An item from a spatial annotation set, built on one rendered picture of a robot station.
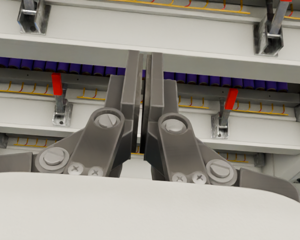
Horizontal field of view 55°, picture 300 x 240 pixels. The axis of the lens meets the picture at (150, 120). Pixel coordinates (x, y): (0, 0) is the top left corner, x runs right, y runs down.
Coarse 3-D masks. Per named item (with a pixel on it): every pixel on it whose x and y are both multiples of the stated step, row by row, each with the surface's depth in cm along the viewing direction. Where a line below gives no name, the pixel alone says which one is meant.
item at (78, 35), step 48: (0, 0) 33; (96, 0) 34; (144, 0) 35; (192, 0) 35; (0, 48) 34; (48, 48) 33; (96, 48) 33; (144, 48) 33; (192, 48) 33; (240, 48) 34; (288, 48) 34
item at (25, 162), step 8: (24, 152) 10; (0, 160) 9; (8, 160) 9; (16, 160) 9; (24, 160) 9; (32, 160) 10; (0, 168) 9; (8, 168) 9; (16, 168) 9; (24, 168) 9; (32, 168) 9
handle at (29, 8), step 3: (24, 0) 30; (27, 0) 30; (30, 0) 30; (33, 0) 30; (24, 3) 30; (27, 3) 30; (30, 3) 30; (33, 3) 30; (36, 3) 31; (27, 6) 30; (30, 6) 30; (33, 6) 31; (36, 6) 32; (27, 9) 31; (30, 9) 31; (33, 9) 31
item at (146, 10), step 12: (48, 0) 33; (60, 0) 33; (72, 0) 33; (84, 0) 33; (144, 12) 34; (156, 12) 34; (168, 12) 34; (180, 12) 34; (192, 12) 34; (204, 12) 34; (288, 24) 34
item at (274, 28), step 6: (282, 0) 30; (288, 0) 30; (282, 6) 30; (276, 12) 31; (282, 12) 31; (276, 18) 31; (282, 18) 31; (276, 24) 31; (270, 30) 32; (276, 30) 32
